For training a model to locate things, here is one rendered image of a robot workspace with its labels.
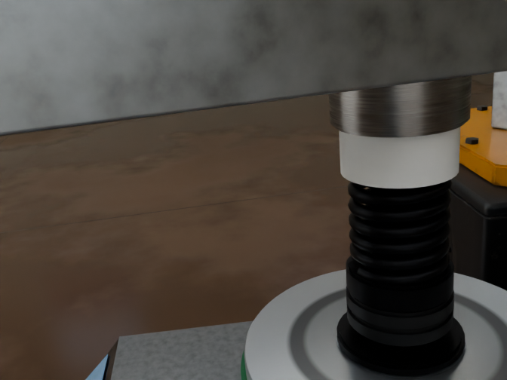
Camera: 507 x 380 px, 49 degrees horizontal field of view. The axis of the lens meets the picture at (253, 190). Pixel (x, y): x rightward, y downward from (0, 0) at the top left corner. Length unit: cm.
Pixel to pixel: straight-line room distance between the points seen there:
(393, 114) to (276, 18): 10
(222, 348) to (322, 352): 14
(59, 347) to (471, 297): 183
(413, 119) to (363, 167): 4
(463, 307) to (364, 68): 24
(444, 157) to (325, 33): 12
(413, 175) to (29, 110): 20
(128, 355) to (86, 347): 159
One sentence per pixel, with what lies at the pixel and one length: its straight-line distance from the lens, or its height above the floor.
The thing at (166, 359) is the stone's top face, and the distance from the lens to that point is 50.
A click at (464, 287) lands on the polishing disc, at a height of 88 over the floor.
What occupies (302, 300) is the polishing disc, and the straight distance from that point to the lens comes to 45.
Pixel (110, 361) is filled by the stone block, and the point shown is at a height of 82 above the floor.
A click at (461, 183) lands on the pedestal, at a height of 74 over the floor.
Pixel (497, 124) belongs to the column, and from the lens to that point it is 135.
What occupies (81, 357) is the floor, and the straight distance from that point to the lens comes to 207.
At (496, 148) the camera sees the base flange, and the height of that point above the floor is 78.
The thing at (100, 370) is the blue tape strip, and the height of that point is 81.
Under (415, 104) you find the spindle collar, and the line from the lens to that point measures 30.
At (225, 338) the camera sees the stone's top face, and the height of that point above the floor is 82.
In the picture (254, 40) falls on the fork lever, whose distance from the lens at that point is 23.
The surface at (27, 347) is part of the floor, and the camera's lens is 221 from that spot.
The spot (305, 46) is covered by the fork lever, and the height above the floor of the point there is 109.
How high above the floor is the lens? 111
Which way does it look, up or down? 19 degrees down
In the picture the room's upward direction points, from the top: 5 degrees counter-clockwise
